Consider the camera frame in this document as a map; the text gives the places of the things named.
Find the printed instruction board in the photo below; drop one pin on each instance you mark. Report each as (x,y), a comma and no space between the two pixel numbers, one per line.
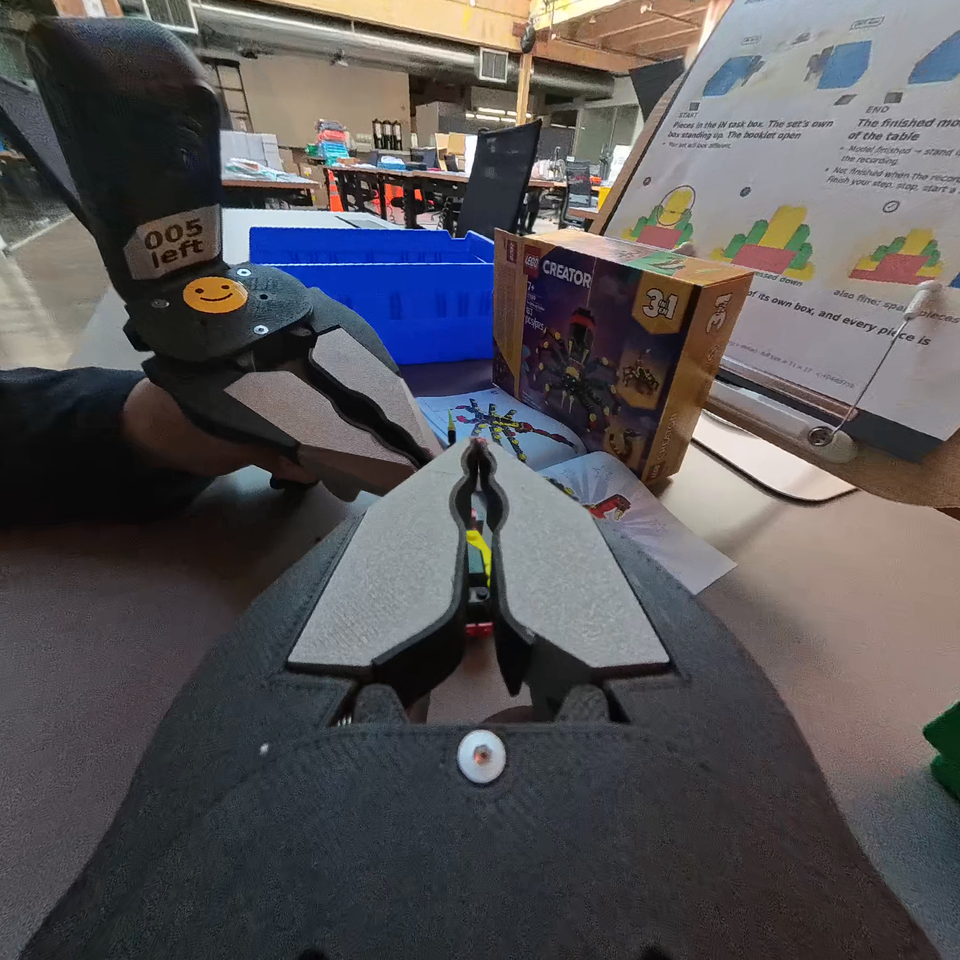
(810,187)

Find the instruction poster board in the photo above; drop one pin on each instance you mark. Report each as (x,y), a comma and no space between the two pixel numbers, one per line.
(900,480)

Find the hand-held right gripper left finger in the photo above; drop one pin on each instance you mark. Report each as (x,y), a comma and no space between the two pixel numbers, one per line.
(390,585)

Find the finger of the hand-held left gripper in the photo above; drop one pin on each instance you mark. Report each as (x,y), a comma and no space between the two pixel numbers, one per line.
(367,375)
(315,427)

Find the small black lego piece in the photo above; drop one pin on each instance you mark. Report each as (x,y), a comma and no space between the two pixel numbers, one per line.
(452,433)

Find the long work table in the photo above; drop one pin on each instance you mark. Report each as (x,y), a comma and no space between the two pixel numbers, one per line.
(420,180)

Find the green plastic object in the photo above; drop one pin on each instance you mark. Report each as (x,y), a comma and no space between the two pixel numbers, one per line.
(946,750)

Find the black yellow lego spider model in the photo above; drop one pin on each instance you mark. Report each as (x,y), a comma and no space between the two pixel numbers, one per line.
(475,574)

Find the white printed lego leaflet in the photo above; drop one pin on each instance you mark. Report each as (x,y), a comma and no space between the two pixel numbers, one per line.
(660,540)

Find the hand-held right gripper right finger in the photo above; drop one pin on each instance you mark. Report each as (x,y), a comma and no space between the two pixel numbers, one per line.
(577,592)

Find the blue plastic bin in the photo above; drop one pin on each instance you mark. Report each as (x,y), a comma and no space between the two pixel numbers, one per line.
(375,300)

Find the person's left hand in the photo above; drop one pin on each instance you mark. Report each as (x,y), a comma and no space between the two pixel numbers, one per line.
(172,435)

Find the orange traffic cone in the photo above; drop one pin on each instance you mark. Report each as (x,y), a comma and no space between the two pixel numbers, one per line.
(334,193)

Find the white flat pad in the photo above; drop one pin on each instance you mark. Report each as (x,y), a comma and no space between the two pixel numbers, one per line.
(772,465)

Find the small black office chair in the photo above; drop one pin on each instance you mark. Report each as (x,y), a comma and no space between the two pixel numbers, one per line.
(577,187)

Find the yellow lego set box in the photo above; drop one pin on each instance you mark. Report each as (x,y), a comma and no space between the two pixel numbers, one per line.
(600,352)

